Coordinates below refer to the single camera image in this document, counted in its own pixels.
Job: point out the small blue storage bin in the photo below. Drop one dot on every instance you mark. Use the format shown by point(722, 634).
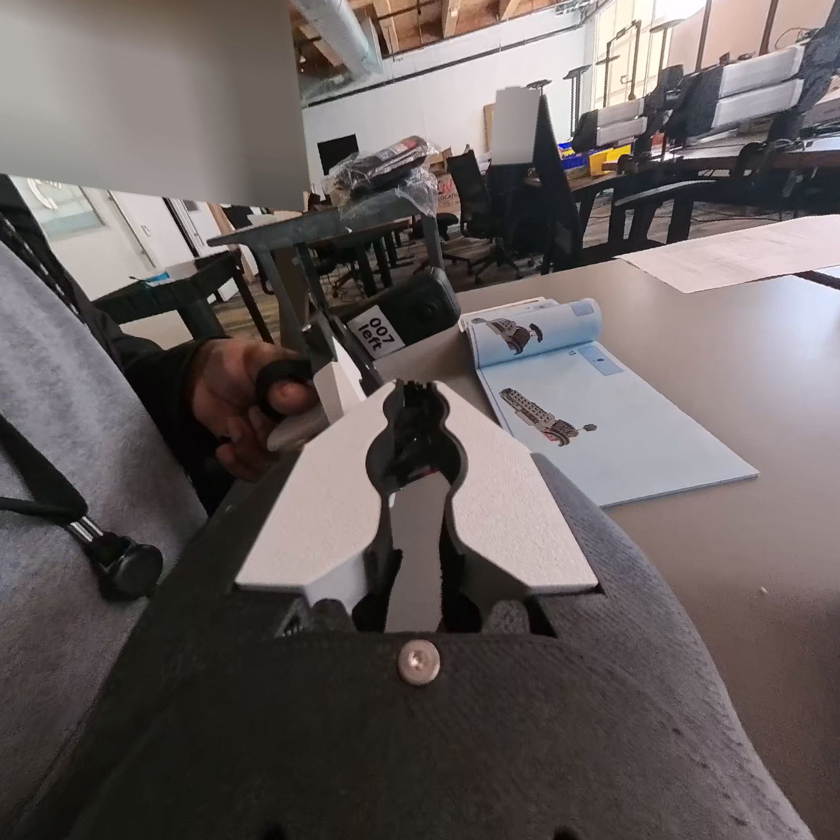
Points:
point(572, 156)

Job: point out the dark side table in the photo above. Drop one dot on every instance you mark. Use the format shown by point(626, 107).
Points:
point(170, 289)

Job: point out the grey black toy brick model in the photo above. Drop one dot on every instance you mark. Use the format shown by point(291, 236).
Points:
point(413, 433)

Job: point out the tall black office chair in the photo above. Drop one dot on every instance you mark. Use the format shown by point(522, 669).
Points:
point(551, 184)

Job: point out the white equipment case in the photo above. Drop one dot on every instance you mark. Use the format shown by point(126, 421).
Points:
point(620, 124)
point(754, 85)

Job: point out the dark metal table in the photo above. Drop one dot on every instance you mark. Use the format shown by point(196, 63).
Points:
point(295, 229)

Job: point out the yellow storage bin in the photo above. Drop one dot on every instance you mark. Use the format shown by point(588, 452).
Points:
point(607, 163)

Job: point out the silver air duct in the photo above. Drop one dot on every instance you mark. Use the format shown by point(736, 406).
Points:
point(341, 39)

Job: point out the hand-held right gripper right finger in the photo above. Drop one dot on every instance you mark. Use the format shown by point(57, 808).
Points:
point(518, 518)

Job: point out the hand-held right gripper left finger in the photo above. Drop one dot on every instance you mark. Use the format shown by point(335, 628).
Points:
point(315, 512)

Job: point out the person's left hand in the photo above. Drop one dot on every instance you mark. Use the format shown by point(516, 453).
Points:
point(223, 394)

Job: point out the long wooden workbench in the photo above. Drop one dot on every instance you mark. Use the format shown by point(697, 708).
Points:
point(709, 157)

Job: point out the grey desk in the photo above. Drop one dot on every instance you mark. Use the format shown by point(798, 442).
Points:
point(722, 558)

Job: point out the light blue instruction booklet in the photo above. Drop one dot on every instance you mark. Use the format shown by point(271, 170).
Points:
point(623, 433)

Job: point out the black monitor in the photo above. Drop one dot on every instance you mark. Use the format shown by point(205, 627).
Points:
point(338, 154)

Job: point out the plastic wrapped bundle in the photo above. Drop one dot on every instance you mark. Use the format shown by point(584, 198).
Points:
point(387, 164)

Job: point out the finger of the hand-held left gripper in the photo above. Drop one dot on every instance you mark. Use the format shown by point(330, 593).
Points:
point(338, 380)

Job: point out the white paper sheet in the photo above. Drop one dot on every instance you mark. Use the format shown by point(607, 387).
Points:
point(735, 256)

